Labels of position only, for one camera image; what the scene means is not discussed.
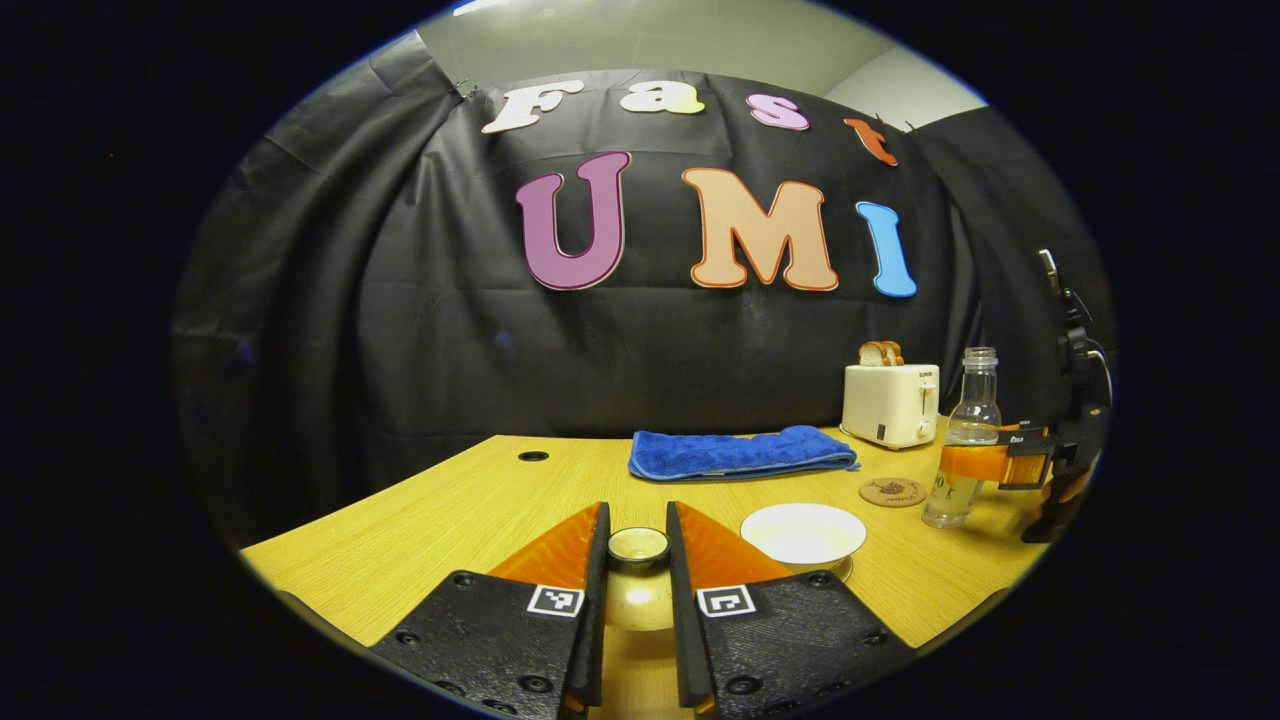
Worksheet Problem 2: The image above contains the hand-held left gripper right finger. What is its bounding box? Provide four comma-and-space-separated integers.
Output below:
666, 500, 916, 720

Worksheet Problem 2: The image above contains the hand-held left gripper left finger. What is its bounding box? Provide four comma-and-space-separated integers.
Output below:
370, 500, 612, 720

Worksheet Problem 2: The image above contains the clear water bottle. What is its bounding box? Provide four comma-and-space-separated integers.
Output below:
922, 347, 1003, 529

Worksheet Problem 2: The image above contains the round wooden coaster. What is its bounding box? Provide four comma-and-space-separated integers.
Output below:
859, 477, 929, 509

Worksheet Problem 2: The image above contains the cream porcelain teacup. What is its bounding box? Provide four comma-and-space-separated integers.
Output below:
740, 502, 869, 576

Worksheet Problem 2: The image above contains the white toaster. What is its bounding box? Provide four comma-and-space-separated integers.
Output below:
841, 363, 941, 451

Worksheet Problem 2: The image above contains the blue folded towel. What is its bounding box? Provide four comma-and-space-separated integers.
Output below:
628, 425, 859, 483

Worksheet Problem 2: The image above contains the black backdrop cloth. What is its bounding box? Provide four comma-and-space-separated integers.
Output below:
170, 30, 1116, 546

